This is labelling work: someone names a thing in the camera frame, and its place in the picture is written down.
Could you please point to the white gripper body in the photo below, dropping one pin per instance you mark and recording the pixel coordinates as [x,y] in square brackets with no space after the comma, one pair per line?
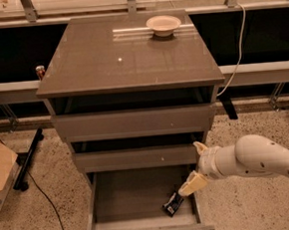
[208,163]

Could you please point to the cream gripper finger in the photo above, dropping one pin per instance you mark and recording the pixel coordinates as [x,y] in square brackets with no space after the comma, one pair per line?
[193,183]
[200,147]

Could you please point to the dark rxbar blueberry wrapper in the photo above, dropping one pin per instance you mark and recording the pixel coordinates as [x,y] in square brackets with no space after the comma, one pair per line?
[173,204]

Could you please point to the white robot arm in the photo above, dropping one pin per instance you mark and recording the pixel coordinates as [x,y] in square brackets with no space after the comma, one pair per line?
[250,156]

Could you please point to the grey top drawer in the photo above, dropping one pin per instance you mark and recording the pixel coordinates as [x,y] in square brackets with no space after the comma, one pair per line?
[117,125]

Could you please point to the grey open bottom drawer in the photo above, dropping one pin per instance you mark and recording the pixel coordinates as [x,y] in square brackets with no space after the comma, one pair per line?
[133,199]

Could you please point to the grey drawer cabinet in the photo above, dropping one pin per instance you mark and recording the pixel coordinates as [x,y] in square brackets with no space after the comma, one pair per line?
[114,64]

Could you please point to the grey middle drawer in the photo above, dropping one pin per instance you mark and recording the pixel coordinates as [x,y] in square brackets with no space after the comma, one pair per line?
[136,158]

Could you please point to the white paper bowl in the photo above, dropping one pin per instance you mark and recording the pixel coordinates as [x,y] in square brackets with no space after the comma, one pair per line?
[163,26]

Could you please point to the black stand foot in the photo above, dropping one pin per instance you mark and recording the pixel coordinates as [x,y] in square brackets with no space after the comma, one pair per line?
[24,160]

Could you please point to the red soda can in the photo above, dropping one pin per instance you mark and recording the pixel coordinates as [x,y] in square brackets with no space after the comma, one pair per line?
[40,71]

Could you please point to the brown cardboard box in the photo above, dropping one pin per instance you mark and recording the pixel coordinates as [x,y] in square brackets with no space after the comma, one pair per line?
[0,168]

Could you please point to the black bracket leg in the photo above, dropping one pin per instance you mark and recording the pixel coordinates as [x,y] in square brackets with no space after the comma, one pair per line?
[226,101]

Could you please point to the grey metal rail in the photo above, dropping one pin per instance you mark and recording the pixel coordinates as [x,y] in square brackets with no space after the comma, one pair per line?
[247,74]

